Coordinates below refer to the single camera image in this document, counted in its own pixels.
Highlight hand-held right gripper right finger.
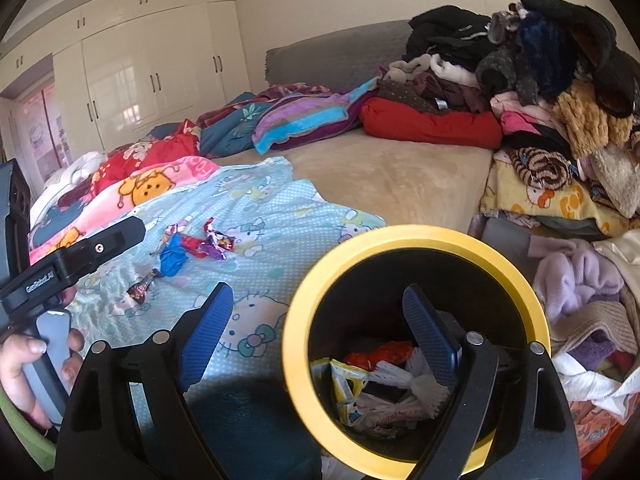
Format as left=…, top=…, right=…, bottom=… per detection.
left=402, top=284, right=585, bottom=480

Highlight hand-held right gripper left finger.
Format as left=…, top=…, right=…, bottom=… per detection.
left=52, top=282, right=236, bottom=480

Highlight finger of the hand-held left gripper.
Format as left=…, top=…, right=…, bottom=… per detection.
left=65, top=216, right=147, bottom=273

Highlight red plastic bag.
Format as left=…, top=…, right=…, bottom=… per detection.
left=344, top=341, right=416, bottom=368

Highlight trash wrappers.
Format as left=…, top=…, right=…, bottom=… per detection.
left=370, top=355, right=451, bottom=418

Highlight brown candy wrapper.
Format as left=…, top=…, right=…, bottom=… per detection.
left=126, top=269, right=163, bottom=306

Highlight pink white candy wrapper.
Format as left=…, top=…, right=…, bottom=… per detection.
left=150, top=224, right=181, bottom=256

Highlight blue wrapper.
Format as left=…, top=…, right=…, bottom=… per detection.
left=160, top=232, right=190, bottom=278

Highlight white plastic bag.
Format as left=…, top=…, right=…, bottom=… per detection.
left=347, top=392, right=426, bottom=431

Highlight purple foil candy wrapper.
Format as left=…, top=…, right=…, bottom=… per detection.
left=202, top=217, right=236, bottom=261

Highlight yellow white snack packet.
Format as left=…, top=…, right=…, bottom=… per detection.
left=311, top=358, right=373, bottom=426

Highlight black bin yellow rim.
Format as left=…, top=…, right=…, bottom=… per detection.
left=282, top=224, right=552, bottom=467

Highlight person's left forearm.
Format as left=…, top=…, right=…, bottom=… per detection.
left=0, top=387, right=57, bottom=472

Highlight person's left hand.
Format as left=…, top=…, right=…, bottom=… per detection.
left=0, top=330, right=87, bottom=425

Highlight pink bear print blanket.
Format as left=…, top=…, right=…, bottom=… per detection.
left=27, top=155, right=223, bottom=266

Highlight red floral quilt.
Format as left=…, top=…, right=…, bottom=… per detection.
left=95, top=120, right=201, bottom=181

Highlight dark teal cloth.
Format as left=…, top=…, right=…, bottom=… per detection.
left=187, top=385, right=323, bottom=480

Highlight grey folded cloth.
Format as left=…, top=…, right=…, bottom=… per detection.
left=470, top=212, right=538, bottom=261

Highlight pink cartoon sliding door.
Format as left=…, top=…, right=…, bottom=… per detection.
left=10, top=80, right=68, bottom=181

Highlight light blue cat print sheet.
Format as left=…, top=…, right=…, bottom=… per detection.
left=65, top=156, right=386, bottom=431

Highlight lilac fleece garment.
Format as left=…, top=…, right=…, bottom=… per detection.
left=532, top=237, right=626, bottom=326

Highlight beige knit garment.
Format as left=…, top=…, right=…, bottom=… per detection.
left=550, top=300, right=638, bottom=356

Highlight beige bed sheet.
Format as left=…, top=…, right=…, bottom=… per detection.
left=210, top=127, right=496, bottom=241

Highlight white cloth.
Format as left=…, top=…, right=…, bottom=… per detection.
left=552, top=352, right=633, bottom=406

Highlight purple garment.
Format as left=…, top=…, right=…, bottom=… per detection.
left=580, top=337, right=623, bottom=372

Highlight white built-in wardrobe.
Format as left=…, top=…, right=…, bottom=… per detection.
left=0, top=0, right=251, bottom=153

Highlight yellow cartoon blanket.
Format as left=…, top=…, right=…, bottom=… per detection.
left=480, top=160, right=636, bottom=238

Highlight peach printed cloth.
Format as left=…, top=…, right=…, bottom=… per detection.
left=570, top=400, right=640, bottom=471

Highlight tiger striped garment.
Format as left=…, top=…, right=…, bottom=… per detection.
left=510, top=146, right=573, bottom=191

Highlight red cushion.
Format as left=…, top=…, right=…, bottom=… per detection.
left=360, top=96, right=503, bottom=150

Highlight maroon floral blanket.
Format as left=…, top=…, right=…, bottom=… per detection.
left=197, top=82, right=331, bottom=128

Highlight striped pillow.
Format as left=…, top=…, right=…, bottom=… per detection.
left=251, top=77, right=381, bottom=156

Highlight pink garment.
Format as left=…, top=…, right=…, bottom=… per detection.
left=490, top=91, right=566, bottom=136

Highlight cream fleece garment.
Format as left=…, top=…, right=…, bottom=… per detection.
left=590, top=145, right=640, bottom=218

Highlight brown dotted garment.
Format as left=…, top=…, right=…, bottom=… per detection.
left=377, top=72, right=493, bottom=115

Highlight tan fluffy garment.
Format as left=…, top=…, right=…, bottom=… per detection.
left=552, top=80, right=613, bottom=158

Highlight white fleece garment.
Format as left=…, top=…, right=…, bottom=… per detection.
left=387, top=52, right=481, bottom=88

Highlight dark grey knit sweater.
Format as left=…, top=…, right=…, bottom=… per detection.
left=475, top=35, right=541, bottom=103

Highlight grey bed headboard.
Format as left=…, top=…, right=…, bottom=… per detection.
left=264, top=20, right=416, bottom=93

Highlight navy fluffy garment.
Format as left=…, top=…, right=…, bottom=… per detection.
left=517, top=17, right=576, bottom=101

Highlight black jacket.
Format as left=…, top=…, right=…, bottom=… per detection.
left=406, top=6, right=496, bottom=63

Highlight grey patterned scarf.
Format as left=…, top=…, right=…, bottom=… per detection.
left=489, top=4, right=526, bottom=43

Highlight black plush garment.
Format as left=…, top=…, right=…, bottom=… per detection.
left=520, top=0, right=636, bottom=116

